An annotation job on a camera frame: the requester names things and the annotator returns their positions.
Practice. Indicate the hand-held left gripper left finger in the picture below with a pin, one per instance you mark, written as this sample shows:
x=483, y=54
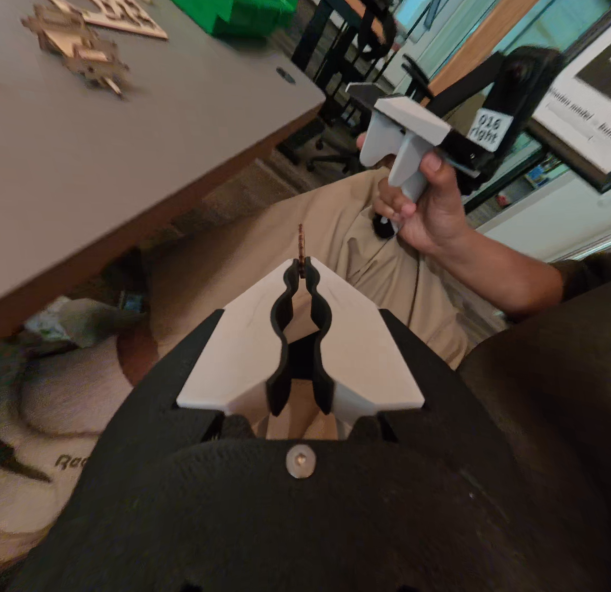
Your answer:
x=229, y=358

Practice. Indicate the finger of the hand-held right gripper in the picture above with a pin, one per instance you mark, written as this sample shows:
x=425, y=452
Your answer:
x=363, y=93
x=413, y=119

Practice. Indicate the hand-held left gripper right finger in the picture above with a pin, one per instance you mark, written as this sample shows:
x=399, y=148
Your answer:
x=370, y=358

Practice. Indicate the small wooden gear piece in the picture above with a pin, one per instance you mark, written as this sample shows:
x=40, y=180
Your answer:
x=301, y=248

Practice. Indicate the person's right forearm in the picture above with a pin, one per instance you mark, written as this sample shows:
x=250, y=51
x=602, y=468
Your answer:
x=506, y=272

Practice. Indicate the grey desk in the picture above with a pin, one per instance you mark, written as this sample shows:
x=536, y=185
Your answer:
x=167, y=133

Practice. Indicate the person's right hand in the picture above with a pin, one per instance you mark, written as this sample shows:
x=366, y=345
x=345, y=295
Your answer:
x=434, y=214

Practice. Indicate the black office chair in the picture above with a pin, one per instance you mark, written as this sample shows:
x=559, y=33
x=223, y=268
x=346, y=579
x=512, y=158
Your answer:
x=334, y=38
x=329, y=152

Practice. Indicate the white printed poster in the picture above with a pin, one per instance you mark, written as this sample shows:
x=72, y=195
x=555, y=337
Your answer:
x=573, y=104

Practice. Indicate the person's khaki pants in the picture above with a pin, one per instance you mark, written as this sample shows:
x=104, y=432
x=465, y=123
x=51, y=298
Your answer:
x=267, y=238

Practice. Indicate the green plastic bin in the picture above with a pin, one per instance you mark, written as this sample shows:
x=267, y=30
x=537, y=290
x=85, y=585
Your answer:
x=229, y=4

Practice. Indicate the white bag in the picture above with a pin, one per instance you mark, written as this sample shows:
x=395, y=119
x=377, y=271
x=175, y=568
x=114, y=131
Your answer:
x=62, y=401

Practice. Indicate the person's dark shirt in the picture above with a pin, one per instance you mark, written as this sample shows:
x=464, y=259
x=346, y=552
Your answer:
x=549, y=372

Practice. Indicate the laser-cut wooden puzzle sheet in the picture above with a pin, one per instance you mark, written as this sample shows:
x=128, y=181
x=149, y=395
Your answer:
x=119, y=14

